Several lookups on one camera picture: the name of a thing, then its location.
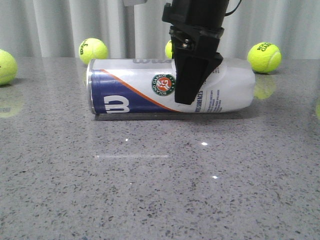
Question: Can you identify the black cable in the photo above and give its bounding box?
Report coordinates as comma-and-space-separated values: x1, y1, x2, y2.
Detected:
224, 0, 243, 17

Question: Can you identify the white blue tennis ball can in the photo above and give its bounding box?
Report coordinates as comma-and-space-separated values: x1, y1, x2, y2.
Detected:
86, 58, 256, 115

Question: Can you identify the far left tennis ball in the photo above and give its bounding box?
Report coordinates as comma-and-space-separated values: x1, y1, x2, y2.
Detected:
0, 49, 18, 86

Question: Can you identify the grey curtain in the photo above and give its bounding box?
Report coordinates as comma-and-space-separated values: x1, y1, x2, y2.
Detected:
0, 0, 320, 59

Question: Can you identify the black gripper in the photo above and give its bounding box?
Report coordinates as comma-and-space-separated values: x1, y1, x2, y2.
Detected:
162, 0, 229, 105

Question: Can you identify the middle tennis ball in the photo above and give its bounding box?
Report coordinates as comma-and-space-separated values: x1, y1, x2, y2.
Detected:
164, 40, 173, 59

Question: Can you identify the Roland Garros tennis ball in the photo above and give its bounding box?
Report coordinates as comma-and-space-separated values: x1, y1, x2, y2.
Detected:
247, 42, 282, 74

